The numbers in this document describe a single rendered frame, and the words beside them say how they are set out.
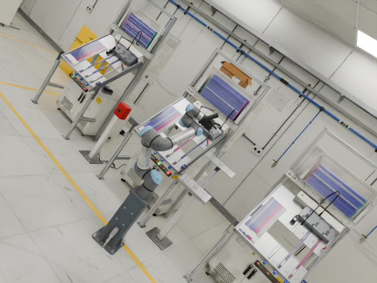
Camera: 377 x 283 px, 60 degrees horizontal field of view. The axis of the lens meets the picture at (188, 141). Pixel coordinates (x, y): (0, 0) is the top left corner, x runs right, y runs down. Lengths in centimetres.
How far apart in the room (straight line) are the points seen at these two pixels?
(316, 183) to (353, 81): 200
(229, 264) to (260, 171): 187
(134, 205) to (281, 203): 142
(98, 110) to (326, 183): 276
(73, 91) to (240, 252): 289
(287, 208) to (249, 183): 176
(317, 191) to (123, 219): 180
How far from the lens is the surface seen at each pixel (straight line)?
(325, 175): 331
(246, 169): 501
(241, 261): 346
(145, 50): 422
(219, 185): 515
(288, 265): 311
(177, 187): 360
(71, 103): 460
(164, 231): 347
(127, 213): 282
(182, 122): 268
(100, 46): 445
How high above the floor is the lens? 179
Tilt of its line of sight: 14 degrees down
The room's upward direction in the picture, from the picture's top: 37 degrees clockwise
